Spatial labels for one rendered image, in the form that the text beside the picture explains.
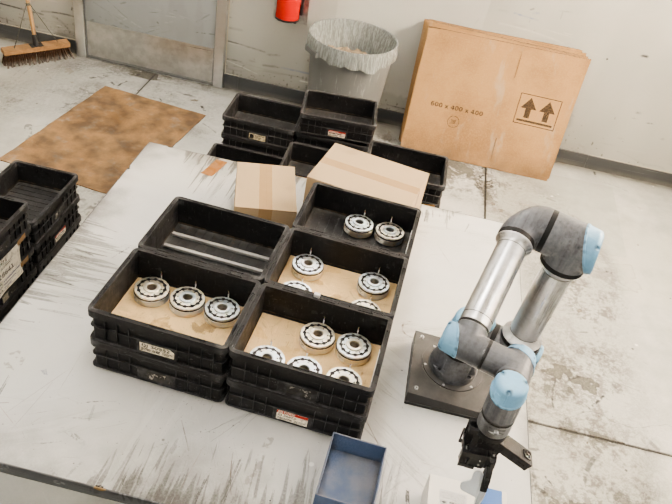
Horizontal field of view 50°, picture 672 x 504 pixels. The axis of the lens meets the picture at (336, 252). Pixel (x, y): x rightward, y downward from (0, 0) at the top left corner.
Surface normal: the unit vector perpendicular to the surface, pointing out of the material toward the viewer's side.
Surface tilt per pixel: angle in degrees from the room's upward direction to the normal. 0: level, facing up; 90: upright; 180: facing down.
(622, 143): 90
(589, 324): 0
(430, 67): 79
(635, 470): 0
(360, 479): 0
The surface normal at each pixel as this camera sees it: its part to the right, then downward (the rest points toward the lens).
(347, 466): 0.15, -0.78
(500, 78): -0.14, 0.44
